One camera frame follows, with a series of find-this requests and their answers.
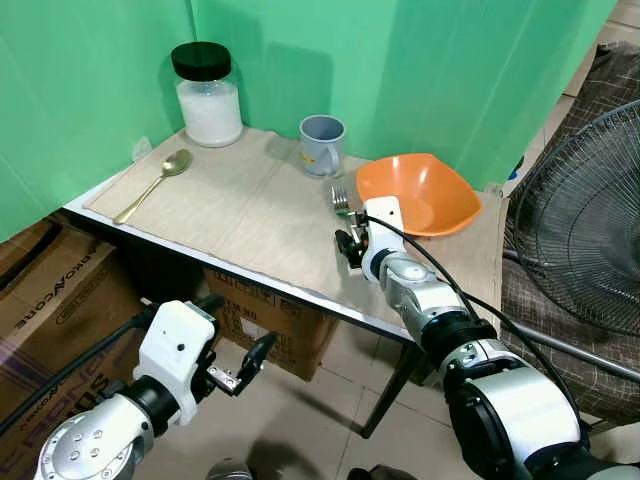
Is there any silver fork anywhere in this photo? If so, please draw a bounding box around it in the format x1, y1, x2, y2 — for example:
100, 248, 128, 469
331, 185, 354, 220

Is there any small brown cardboard box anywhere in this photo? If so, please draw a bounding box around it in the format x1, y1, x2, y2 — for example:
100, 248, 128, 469
205, 268, 341, 383

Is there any orange bowl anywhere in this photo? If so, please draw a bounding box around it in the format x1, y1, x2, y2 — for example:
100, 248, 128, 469
356, 153, 483, 239

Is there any grey left robot foot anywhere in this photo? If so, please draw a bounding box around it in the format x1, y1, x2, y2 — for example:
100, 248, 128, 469
205, 458, 257, 480

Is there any beige wood-grain placemat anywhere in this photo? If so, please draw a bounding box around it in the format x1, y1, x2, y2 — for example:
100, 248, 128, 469
84, 127, 504, 306

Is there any grey mug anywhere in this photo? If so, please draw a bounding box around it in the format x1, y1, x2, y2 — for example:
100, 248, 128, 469
299, 115, 347, 179

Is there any white-edged table with black legs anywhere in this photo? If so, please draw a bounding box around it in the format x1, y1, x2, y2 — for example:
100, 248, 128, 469
62, 125, 507, 441

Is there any gold spoon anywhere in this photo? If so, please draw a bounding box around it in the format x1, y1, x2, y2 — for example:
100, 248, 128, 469
112, 149, 193, 226

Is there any brown cardboard box black print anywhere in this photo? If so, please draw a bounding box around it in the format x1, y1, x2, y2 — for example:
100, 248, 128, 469
0, 215, 151, 346

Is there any dark right robot foot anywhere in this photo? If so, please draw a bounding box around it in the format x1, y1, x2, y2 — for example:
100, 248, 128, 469
345, 464, 402, 480

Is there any glass jar with black lid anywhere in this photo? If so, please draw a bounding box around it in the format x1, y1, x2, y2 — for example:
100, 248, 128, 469
170, 42, 244, 149

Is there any green backdrop cloth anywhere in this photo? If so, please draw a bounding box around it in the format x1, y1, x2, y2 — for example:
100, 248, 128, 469
0, 0, 619, 241

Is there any black electric fan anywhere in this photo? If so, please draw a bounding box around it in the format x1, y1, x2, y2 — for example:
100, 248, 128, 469
503, 100, 640, 338

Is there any brown plaid cushioned chair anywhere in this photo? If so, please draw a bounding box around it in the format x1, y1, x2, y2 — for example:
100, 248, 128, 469
497, 40, 640, 427

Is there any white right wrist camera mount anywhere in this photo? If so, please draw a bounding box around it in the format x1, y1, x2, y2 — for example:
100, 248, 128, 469
360, 197, 407, 282

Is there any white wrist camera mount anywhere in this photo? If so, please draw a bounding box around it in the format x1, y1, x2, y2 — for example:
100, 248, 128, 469
360, 197, 407, 282
135, 300, 219, 427

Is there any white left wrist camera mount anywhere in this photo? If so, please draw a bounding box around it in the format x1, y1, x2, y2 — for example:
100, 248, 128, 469
135, 300, 219, 427

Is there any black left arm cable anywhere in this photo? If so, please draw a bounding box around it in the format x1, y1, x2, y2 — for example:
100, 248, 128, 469
0, 308, 157, 437

